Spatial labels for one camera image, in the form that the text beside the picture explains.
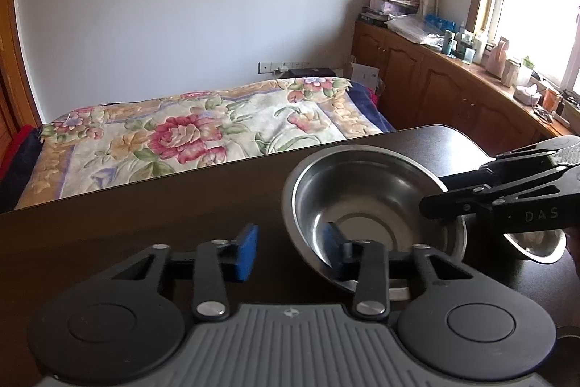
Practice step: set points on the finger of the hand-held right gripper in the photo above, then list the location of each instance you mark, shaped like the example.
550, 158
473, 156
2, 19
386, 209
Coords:
453, 203
521, 162

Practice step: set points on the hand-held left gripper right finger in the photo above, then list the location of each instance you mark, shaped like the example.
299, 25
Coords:
333, 252

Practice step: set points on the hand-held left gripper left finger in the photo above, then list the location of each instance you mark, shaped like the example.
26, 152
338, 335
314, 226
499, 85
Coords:
247, 253

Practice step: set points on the small steel bowl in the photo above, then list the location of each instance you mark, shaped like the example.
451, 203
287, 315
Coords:
537, 248

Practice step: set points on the large steel bowl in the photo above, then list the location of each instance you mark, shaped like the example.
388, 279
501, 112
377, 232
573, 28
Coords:
362, 187

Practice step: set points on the white tissue pack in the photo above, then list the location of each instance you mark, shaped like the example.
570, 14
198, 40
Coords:
525, 94

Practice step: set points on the orange jar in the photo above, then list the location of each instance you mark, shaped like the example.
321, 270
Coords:
551, 99

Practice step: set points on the pink bottle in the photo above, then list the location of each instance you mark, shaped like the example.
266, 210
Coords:
497, 57

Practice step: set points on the floral blanket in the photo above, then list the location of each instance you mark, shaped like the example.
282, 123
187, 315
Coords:
181, 133

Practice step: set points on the wooden cabinet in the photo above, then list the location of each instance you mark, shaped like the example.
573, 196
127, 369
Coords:
408, 69

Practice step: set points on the white paper bag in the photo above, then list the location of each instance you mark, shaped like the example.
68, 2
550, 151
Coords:
365, 75

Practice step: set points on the row of blue bottles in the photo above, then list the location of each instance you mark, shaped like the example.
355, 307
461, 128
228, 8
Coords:
442, 23

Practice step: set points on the clear plastic bag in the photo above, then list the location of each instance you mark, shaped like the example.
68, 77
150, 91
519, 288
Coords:
414, 31

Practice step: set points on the black box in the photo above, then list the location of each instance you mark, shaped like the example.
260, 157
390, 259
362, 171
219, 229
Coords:
312, 72

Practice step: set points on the purple box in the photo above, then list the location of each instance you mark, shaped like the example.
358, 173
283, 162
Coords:
392, 6

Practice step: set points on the dark blue cloth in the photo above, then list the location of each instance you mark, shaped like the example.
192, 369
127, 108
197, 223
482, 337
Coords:
22, 178

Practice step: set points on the red cloth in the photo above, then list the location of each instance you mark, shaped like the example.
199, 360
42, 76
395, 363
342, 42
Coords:
13, 146

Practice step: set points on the wooden wardrobe door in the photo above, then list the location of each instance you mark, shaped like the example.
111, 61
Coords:
9, 51

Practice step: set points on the white wall socket row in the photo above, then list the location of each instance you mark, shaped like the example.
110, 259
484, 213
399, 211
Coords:
283, 66

